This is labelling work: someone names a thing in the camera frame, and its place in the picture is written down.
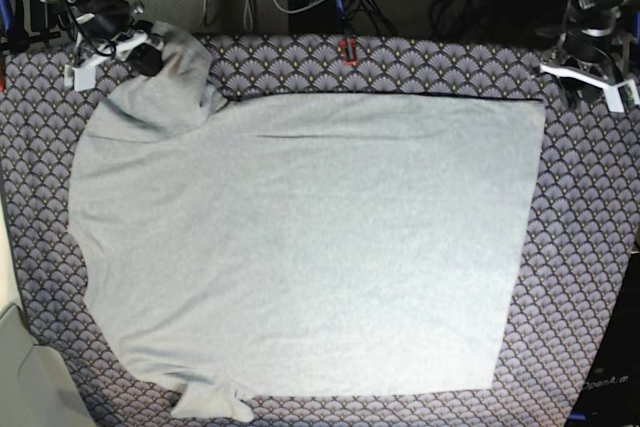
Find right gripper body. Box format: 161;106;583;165
74;0;163;77

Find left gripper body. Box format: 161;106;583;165
549;11;626;97

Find light grey T-shirt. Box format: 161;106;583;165
69;23;545;422

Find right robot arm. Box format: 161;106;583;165
38;0;164;92

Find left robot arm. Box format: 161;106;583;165
537;0;639;114

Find fan-patterned grey tablecloth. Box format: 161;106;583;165
1;35;639;426

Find black power adapter box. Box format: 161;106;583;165
288;0;342;35

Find red table clamp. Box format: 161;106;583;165
340;37;358;66

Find black OpenArm base panel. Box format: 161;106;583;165
566;253;639;426

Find white plastic bin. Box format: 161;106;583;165
1;305;95;426

